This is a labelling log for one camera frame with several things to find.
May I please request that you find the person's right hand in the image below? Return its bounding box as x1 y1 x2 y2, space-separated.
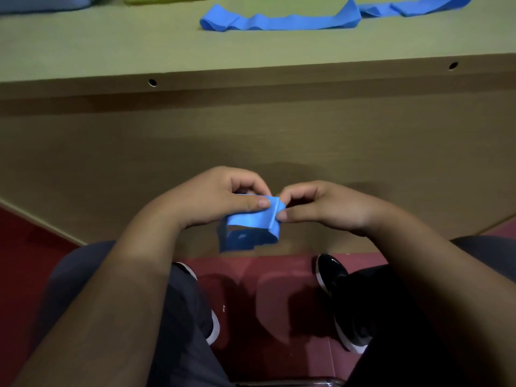
276 180 390 238

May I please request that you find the person's left hand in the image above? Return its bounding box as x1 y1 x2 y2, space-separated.
159 166 272 231

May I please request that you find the person's left forearm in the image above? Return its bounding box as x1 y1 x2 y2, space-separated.
11 197 187 387

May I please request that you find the person's right forearm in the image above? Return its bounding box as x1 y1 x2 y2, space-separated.
365 209 516 387

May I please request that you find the person's right black shoe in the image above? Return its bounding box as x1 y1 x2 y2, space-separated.
315 253 372 355

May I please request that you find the person's black shoe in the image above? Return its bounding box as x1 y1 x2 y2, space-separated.
315 253 372 355
174 261 221 346

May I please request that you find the brown wooden desk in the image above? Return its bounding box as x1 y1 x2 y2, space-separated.
0 0 516 260

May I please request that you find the person's left black shoe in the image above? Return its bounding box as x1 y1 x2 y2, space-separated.
174 261 221 346

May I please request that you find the person's left leg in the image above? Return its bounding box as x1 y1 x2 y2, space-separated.
34 240 235 387

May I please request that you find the long blue paper strip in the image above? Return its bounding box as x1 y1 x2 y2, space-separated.
358 0 475 18
199 0 362 32

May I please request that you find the grey-blue paper sheet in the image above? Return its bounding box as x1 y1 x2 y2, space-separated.
0 0 103 15

